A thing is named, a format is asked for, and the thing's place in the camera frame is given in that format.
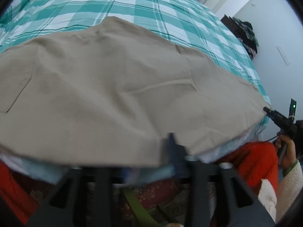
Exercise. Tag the beige khaki pants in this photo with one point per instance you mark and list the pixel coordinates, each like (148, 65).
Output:
(110, 94)

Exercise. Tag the person right hand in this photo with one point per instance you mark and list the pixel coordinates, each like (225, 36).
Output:
(289, 158)

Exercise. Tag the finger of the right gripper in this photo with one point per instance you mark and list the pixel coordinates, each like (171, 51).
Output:
(275, 116)

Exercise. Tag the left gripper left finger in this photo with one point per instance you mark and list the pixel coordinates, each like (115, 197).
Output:
(83, 197)

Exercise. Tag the cream fleece sleeve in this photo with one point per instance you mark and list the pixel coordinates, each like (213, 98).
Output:
(278, 203)

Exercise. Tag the pile of dark clothes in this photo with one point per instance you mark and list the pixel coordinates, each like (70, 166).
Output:
(247, 37)

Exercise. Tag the dark wooden cabinet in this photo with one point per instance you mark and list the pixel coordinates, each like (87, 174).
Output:
(232, 26)

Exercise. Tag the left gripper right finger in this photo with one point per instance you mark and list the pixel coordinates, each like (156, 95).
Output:
(217, 196)

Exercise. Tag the teal plaid bed sheet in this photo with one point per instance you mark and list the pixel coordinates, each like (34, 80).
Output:
(184, 22)

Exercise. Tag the orange red garment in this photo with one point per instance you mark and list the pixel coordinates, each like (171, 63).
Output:
(255, 162)

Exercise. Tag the white wall switch plate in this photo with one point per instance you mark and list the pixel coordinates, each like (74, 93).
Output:
(283, 55)

